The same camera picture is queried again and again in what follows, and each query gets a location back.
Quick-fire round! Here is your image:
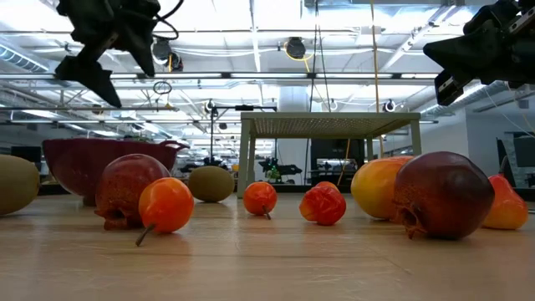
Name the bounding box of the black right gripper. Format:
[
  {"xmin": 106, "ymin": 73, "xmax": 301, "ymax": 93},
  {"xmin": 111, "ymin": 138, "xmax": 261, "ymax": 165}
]
[{"xmin": 422, "ymin": 0, "xmax": 535, "ymax": 107}]

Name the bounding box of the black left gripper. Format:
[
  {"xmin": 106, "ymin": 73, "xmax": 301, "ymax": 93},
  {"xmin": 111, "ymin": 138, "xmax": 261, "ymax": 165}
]
[{"xmin": 53, "ymin": 0, "xmax": 162, "ymax": 110}]

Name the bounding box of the maroon plastic colander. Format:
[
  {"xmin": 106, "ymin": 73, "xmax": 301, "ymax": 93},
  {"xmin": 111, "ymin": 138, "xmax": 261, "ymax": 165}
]
[{"xmin": 41, "ymin": 138, "xmax": 190, "ymax": 207}]

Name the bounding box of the dark red pomegranate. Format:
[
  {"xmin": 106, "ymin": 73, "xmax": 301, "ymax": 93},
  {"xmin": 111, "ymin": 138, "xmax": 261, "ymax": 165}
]
[
  {"xmin": 94, "ymin": 153, "xmax": 171, "ymax": 231},
  {"xmin": 392, "ymin": 150, "xmax": 497, "ymax": 241}
]

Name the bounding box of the orange pear with stem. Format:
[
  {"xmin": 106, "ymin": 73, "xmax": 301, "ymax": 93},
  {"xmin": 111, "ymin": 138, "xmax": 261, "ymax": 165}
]
[
  {"xmin": 481, "ymin": 155, "xmax": 530, "ymax": 231},
  {"xmin": 134, "ymin": 176, "xmax": 196, "ymax": 247}
]

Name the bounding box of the brown kiwi fruit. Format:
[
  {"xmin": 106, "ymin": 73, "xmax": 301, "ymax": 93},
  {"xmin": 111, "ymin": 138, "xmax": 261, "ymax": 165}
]
[{"xmin": 187, "ymin": 165, "xmax": 236, "ymax": 204}]

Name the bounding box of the yellow-green fruit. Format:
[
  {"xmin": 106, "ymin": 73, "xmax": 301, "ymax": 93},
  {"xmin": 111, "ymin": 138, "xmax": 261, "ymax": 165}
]
[{"xmin": 0, "ymin": 154, "xmax": 41, "ymax": 217}]

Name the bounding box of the orange yellow mango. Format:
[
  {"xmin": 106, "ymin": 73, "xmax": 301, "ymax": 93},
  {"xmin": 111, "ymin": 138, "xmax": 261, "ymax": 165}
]
[{"xmin": 350, "ymin": 155, "xmax": 415, "ymax": 221}]

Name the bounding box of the small round orange fruit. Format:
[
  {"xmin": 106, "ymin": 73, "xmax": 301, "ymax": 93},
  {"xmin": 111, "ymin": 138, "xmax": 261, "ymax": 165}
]
[
  {"xmin": 242, "ymin": 181, "xmax": 278, "ymax": 221},
  {"xmin": 314, "ymin": 180, "xmax": 341, "ymax": 194}
]

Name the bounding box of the wrinkled red orange pepper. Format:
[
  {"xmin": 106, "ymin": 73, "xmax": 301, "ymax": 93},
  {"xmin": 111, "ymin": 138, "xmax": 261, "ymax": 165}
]
[{"xmin": 298, "ymin": 186, "xmax": 348, "ymax": 227}]

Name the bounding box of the dark computer monitor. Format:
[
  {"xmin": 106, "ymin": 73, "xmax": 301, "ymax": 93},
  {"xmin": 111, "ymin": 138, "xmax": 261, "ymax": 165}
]
[
  {"xmin": 512, "ymin": 135, "xmax": 535, "ymax": 169},
  {"xmin": 10, "ymin": 145, "xmax": 43, "ymax": 165}
]

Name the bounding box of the black boom stand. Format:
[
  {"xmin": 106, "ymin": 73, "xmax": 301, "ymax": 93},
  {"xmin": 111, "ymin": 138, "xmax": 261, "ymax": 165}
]
[{"xmin": 203, "ymin": 99, "xmax": 279, "ymax": 168}]

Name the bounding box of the pale green perforated riser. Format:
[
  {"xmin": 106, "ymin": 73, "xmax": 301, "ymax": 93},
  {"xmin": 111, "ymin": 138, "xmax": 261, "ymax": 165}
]
[{"xmin": 237, "ymin": 111, "xmax": 422, "ymax": 200}]

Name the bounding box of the black equipment cabinet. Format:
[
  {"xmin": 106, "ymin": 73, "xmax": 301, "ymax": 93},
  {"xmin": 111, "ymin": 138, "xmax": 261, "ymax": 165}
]
[{"xmin": 309, "ymin": 138, "xmax": 365, "ymax": 187}]

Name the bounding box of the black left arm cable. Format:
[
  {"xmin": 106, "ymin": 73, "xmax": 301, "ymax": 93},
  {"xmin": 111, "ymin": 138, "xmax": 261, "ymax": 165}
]
[{"xmin": 152, "ymin": 0, "xmax": 186, "ymax": 42}]

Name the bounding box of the yellow hanging cable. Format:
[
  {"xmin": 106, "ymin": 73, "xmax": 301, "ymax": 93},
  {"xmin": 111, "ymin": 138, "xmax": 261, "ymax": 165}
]
[{"xmin": 369, "ymin": 0, "xmax": 382, "ymax": 113}]

